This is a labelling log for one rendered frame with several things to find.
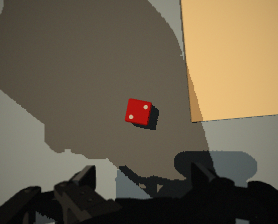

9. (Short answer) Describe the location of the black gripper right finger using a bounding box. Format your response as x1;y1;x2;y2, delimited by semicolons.
162;163;278;224

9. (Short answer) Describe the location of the red die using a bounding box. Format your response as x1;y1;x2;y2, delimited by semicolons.
125;98;152;126

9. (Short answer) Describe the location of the orange square mat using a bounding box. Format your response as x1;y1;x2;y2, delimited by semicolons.
180;0;278;122

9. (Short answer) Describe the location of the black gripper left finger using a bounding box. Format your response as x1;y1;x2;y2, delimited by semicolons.
0;165;124;224

